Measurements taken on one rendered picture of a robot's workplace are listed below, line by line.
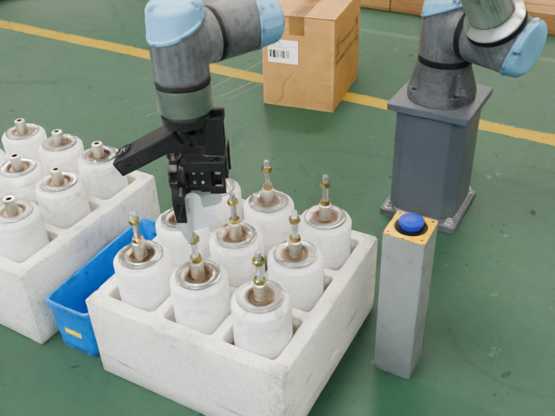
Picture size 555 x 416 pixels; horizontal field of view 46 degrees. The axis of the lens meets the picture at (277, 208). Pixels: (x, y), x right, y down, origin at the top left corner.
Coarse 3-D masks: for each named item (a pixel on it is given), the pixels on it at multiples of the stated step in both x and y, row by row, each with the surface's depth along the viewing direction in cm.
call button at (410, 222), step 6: (402, 216) 106; (408, 216) 106; (414, 216) 106; (420, 216) 106; (402, 222) 105; (408, 222) 105; (414, 222) 105; (420, 222) 105; (402, 228) 106; (408, 228) 104; (414, 228) 104; (420, 228) 105
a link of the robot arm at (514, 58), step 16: (464, 0) 117; (480, 0) 116; (496, 0) 116; (512, 0) 120; (480, 16) 119; (496, 16) 119; (512, 16) 121; (528, 16) 123; (464, 32) 130; (480, 32) 123; (496, 32) 122; (512, 32) 121; (528, 32) 122; (544, 32) 126; (464, 48) 132; (480, 48) 126; (496, 48) 124; (512, 48) 123; (528, 48) 124; (480, 64) 132; (496, 64) 128; (512, 64) 124; (528, 64) 128
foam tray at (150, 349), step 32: (352, 256) 122; (352, 288) 119; (96, 320) 116; (128, 320) 111; (160, 320) 110; (320, 320) 109; (352, 320) 125; (128, 352) 117; (160, 352) 112; (192, 352) 107; (224, 352) 103; (288, 352) 103; (320, 352) 112; (160, 384) 117; (192, 384) 112; (224, 384) 107; (256, 384) 103; (288, 384) 102; (320, 384) 117
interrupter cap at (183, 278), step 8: (184, 264) 110; (208, 264) 110; (216, 264) 110; (176, 272) 108; (184, 272) 108; (208, 272) 108; (216, 272) 108; (176, 280) 107; (184, 280) 107; (192, 280) 107; (200, 280) 107; (208, 280) 106; (216, 280) 106; (184, 288) 105; (192, 288) 105; (200, 288) 105
